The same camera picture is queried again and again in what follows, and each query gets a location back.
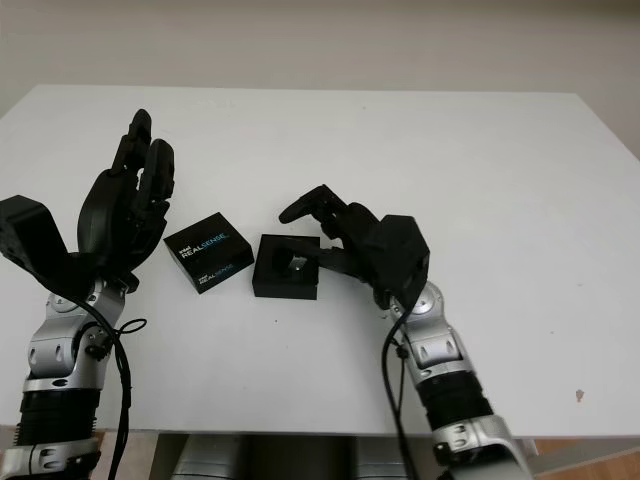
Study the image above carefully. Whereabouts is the black box base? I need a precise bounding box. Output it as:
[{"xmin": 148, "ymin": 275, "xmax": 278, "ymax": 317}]
[{"xmin": 251, "ymin": 233, "xmax": 321, "ymax": 301}]

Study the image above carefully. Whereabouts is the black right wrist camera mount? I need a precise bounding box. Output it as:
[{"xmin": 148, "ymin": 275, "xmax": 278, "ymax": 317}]
[{"xmin": 359, "ymin": 214, "xmax": 432, "ymax": 307}]

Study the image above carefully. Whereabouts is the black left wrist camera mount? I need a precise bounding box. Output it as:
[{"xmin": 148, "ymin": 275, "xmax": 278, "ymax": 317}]
[{"xmin": 0, "ymin": 195, "xmax": 104, "ymax": 297}]

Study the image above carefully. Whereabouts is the small silver depth camera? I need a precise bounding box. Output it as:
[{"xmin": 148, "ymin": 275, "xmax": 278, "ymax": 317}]
[{"xmin": 284, "ymin": 254, "xmax": 312, "ymax": 279}]

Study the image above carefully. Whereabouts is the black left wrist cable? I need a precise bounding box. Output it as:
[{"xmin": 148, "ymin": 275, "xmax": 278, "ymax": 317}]
[{"xmin": 74, "ymin": 294, "xmax": 149, "ymax": 480}]

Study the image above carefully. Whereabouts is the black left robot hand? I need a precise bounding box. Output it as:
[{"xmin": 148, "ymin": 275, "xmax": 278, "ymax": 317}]
[{"xmin": 75, "ymin": 108, "xmax": 176, "ymax": 289}]

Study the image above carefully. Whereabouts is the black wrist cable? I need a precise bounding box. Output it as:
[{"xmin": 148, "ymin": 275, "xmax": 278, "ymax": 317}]
[
  {"xmin": 74, "ymin": 294, "xmax": 149, "ymax": 480},
  {"xmin": 382, "ymin": 299, "xmax": 426, "ymax": 480}
]

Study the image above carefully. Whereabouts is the grey left robot leg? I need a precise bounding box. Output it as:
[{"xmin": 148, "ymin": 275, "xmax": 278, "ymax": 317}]
[{"xmin": 172, "ymin": 437, "xmax": 241, "ymax": 480}]

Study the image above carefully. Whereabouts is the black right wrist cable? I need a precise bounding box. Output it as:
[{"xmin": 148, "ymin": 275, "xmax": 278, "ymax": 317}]
[{"xmin": 382, "ymin": 299, "xmax": 426, "ymax": 480}]

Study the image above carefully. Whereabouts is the grey right robot leg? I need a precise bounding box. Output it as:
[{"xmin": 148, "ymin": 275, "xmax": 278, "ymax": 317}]
[{"xmin": 352, "ymin": 437, "xmax": 401, "ymax": 480}]

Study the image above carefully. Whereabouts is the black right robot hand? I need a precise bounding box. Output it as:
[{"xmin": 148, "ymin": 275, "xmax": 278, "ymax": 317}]
[{"xmin": 278, "ymin": 184, "xmax": 396, "ymax": 311}]

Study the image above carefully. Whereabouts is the grey robot leg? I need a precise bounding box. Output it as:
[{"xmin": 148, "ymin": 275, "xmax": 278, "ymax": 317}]
[
  {"xmin": 352, "ymin": 437, "xmax": 401, "ymax": 480},
  {"xmin": 172, "ymin": 437, "xmax": 241, "ymax": 480}
]

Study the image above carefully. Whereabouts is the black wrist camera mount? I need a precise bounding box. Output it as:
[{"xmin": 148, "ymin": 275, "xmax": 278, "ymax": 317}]
[
  {"xmin": 0, "ymin": 195, "xmax": 104, "ymax": 297},
  {"xmin": 359, "ymin": 214, "xmax": 432, "ymax": 307}
]

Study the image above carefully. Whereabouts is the black RealSense box lid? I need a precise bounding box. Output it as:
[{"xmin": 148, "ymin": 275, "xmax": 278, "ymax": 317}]
[{"xmin": 163, "ymin": 211, "xmax": 252, "ymax": 295}]

